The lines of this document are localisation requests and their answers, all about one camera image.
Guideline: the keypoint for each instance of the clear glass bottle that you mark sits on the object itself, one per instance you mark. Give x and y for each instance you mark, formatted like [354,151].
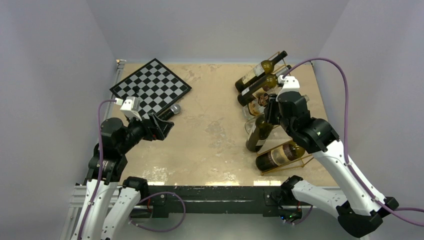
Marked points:
[250,122]

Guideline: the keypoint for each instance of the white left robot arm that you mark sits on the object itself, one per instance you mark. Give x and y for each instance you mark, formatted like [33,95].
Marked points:
[98,220]

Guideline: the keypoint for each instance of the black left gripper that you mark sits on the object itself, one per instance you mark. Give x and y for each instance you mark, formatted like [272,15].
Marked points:
[154,128]

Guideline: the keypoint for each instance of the clear square liquor bottle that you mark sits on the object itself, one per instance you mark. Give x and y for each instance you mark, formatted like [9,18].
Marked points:
[257,105]

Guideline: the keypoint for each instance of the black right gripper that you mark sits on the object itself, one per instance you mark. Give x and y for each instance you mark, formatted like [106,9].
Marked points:
[272,103]

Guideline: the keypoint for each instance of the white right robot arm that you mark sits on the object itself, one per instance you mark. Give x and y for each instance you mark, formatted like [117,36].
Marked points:
[361,208]

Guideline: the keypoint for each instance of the black white chessboard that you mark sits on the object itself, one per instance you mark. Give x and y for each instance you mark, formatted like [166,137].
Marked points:
[159,87]

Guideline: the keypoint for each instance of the green bottle silver neck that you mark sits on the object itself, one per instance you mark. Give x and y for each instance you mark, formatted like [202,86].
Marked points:
[279,156]

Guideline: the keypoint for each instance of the gold wire wine rack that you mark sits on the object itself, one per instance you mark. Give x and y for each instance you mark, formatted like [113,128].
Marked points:
[298,163]

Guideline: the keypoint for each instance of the tall dark green bottle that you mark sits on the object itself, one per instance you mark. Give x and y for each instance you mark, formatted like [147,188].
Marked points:
[258,134]

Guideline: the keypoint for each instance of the black silver microphone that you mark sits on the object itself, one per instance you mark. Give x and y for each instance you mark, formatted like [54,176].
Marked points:
[173,110]

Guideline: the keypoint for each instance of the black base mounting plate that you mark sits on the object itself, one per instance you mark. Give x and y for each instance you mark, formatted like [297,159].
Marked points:
[253,200]

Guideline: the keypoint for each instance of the green wine bottle dark label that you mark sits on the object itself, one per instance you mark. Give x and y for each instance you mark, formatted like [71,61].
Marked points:
[261,86]

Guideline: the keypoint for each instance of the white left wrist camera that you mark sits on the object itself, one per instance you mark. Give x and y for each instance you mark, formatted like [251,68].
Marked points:
[130,107]

